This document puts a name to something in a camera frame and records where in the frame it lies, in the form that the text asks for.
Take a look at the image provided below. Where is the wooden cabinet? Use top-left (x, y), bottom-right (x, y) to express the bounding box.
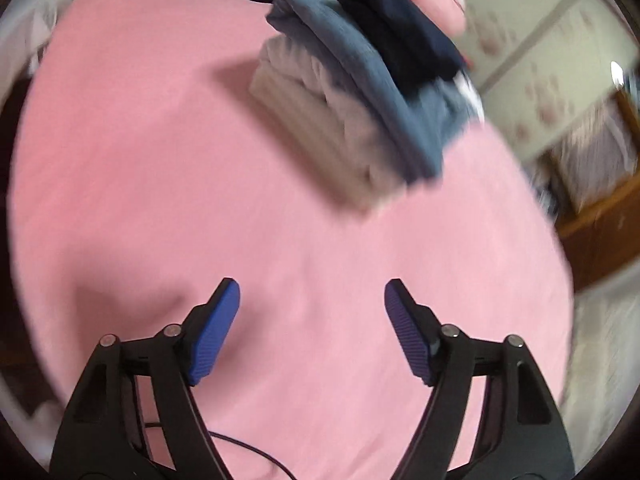
top-left (550, 175), bottom-right (640, 292)

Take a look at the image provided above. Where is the pink blanket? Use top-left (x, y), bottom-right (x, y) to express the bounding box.
top-left (7, 0), bottom-right (576, 480)

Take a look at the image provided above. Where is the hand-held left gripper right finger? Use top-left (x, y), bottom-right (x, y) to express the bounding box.
top-left (383, 278), bottom-right (577, 480)

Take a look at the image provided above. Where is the folded blue garment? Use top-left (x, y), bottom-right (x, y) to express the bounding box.
top-left (265, 0), bottom-right (486, 184)

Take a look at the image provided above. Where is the cream floral wardrobe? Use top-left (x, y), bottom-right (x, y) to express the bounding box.
top-left (460, 0), bottom-right (640, 162)

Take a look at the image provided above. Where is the red and navy polo shirt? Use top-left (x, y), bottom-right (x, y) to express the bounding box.
top-left (337, 0), bottom-right (485, 122)

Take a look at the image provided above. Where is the black cable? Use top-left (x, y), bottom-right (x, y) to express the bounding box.
top-left (145, 421), bottom-right (302, 480)

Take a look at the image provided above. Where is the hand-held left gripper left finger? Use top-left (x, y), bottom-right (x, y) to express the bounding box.
top-left (50, 277), bottom-right (242, 480)

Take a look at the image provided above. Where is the folded white garment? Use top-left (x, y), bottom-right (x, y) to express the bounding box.
top-left (249, 35), bottom-right (417, 212)

